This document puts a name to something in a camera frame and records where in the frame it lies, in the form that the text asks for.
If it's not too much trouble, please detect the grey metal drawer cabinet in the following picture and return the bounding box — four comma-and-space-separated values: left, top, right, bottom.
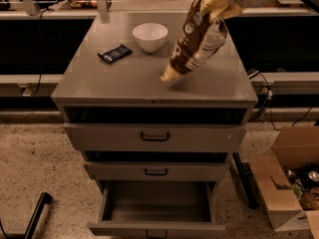
50, 11, 259, 182

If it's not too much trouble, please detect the grey middle drawer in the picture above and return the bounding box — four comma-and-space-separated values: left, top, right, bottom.
84, 161, 228, 181

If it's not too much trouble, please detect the grey bottom drawer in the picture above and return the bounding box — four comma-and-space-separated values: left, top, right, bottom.
88, 181, 225, 239

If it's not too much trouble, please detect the white ceramic bowl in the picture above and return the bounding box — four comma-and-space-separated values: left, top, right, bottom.
133, 23, 168, 53

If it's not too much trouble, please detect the grey drawer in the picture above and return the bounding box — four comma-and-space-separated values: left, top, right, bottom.
64, 123, 246, 152
88, 181, 225, 239
84, 161, 228, 181

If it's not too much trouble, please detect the grey top drawer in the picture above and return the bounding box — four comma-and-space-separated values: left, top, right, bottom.
64, 123, 246, 152

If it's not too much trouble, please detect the dark blue snack bar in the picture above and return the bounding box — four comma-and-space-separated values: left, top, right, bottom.
98, 44, 133, 64

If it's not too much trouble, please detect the black cables right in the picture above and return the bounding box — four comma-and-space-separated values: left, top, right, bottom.
247, 69, 315, 131

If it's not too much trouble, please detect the black metal leg left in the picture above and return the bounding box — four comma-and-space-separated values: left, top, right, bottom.
0, 192, 53, 239

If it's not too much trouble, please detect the black metal leg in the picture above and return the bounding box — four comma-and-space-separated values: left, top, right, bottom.
0, 192, 53, 239
232, 152, 259, 209

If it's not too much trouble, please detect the brown chip bag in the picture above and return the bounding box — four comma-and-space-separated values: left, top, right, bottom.
159, 0, 227, 82

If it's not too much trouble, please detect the open cardboard box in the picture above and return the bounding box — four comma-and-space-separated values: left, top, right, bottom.
249, 126, 319, 239

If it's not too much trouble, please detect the black metal leg right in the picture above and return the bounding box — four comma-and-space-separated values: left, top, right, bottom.
232, 152, 259, 209

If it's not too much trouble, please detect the silver soda can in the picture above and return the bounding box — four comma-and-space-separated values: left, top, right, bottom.
308, 171, 319, 182

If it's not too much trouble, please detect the black power cable left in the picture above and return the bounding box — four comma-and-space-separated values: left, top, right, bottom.
30, 7, 51, 97

